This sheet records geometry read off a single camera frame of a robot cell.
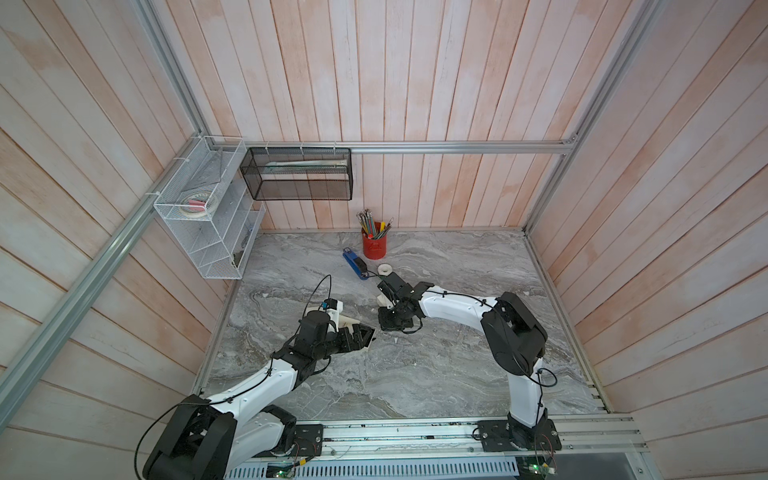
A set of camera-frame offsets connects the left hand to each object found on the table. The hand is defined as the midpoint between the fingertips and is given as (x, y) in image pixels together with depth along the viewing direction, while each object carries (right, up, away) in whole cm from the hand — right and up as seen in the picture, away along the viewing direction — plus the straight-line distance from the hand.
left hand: (359, 336), depth 85 cm
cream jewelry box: (-5, +3, +6) cm, 8 cm away
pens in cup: (+1, +35, +16) cm, 39 cm away
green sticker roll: (+8, +19, +22) cm, 30 cm away
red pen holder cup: (+4, +26, +20) cm, 33 cm away
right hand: (+6, +1, +8) cm, 10 cm away
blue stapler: (-1, +20, +19) cm, 28 cm away
